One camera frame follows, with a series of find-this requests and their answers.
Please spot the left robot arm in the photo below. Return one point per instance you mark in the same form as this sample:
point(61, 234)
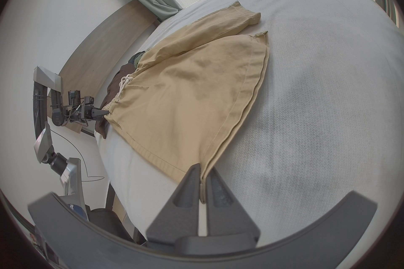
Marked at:
point(47, 78)

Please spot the green garment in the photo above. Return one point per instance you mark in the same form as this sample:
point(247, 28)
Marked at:
point(139, 58)

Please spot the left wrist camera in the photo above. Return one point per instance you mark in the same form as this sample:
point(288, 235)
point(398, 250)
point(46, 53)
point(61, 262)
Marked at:
point(89, 100)

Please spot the tan shorts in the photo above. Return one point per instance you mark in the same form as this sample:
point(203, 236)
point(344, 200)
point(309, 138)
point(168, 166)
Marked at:
point(189, 88)

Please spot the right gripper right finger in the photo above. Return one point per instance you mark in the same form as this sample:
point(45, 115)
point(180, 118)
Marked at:
point(227, 214)

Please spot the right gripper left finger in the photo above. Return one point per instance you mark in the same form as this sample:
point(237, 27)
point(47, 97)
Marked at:
point(183, 214)

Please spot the brown shorts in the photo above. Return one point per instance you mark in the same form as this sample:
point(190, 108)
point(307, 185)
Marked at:
point(118, 85)

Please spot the black garment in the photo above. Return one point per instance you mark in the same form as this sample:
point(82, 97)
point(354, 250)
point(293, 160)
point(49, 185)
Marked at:
point(131, 59)

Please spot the bed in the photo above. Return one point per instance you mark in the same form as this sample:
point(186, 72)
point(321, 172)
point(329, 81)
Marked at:
point(315, 103)

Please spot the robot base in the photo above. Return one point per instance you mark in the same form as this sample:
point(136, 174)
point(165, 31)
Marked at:
point(71, 176)

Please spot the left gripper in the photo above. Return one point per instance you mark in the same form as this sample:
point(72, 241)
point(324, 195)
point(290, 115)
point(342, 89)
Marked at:
point(91, 113)

